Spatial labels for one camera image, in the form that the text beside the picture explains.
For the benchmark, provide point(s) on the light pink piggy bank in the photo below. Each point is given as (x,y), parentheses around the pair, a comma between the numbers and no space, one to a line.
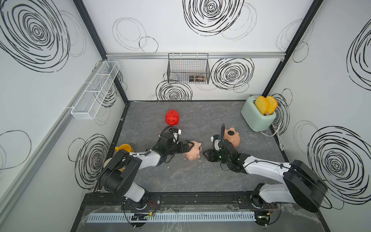
(195,151)

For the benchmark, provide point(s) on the yellow toast slice right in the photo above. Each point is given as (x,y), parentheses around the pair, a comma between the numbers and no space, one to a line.
(272,102)

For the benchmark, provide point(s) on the red piggy bank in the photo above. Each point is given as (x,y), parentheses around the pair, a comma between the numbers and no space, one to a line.
(172,117)

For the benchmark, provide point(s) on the yellow mug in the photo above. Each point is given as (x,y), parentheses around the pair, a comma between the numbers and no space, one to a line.
(125,147)

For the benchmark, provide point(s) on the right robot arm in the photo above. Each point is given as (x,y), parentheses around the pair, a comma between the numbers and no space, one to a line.
(296,182)

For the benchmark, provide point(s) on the white slotted cable duct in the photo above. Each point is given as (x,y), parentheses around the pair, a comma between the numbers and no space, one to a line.
(171,217)

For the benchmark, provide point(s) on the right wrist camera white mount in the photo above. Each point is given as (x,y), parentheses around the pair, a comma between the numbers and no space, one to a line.
(215,142)

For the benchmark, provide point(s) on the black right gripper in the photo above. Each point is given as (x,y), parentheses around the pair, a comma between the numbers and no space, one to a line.
(210,152)

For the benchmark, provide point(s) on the small items in basket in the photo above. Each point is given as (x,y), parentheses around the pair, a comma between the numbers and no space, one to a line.
(193,78)

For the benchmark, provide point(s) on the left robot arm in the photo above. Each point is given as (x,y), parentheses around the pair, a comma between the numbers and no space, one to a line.
(118,175)

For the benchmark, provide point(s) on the yellow toast slice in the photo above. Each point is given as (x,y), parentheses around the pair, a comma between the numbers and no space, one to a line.
(262,105)
(272,102)

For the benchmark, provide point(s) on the orange-tan piggy bank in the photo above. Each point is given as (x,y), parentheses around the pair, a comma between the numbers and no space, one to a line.
(232,136)

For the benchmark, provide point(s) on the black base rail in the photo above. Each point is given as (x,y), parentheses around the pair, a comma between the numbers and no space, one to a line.
(244,199)

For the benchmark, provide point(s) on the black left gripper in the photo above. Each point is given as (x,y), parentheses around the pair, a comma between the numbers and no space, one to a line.
(185,149)

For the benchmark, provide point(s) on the mint green toaster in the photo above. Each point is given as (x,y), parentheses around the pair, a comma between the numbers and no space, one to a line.
(255,120)

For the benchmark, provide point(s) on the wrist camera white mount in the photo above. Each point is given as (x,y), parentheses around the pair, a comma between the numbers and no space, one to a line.
(215,142)
(176,134)

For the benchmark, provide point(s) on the black wire wall basket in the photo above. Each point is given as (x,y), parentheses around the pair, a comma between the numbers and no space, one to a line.
(182,65)

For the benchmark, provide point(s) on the yellow toast slice left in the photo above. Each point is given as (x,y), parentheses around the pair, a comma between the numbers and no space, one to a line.
(262,105)

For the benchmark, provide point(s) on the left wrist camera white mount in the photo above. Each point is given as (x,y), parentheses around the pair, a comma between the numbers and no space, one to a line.
(176,134)

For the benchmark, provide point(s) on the white wire wall shelf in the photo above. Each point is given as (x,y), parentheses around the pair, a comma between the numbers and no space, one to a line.
(99,93)

